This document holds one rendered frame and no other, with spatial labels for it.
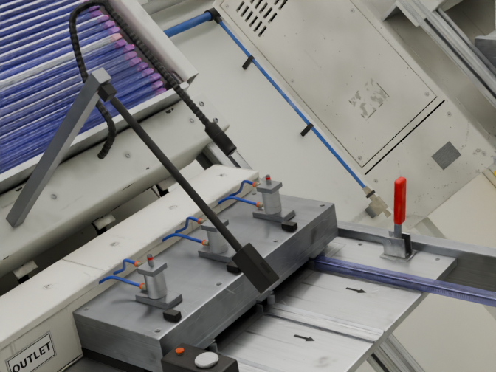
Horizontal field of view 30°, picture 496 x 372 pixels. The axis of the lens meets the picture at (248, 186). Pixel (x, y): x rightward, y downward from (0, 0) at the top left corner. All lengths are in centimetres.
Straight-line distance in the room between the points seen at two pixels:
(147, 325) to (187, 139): 38
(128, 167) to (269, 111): 247
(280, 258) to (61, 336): 27
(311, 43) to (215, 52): 162
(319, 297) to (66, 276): 30
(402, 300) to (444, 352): 247
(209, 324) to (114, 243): 18
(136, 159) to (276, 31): 100
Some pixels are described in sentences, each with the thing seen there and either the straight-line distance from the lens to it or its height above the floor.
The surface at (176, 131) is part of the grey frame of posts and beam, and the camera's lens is 130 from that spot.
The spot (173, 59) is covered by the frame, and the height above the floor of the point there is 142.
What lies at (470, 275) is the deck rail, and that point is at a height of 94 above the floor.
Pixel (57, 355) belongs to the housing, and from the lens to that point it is 107.
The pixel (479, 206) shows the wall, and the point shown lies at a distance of 411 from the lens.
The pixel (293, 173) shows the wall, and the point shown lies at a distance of 354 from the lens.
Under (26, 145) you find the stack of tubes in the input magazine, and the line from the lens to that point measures 115.
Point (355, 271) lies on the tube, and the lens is 114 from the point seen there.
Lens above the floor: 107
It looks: 7 degrees up
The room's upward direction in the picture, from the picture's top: 40 degrees counter-clockwise
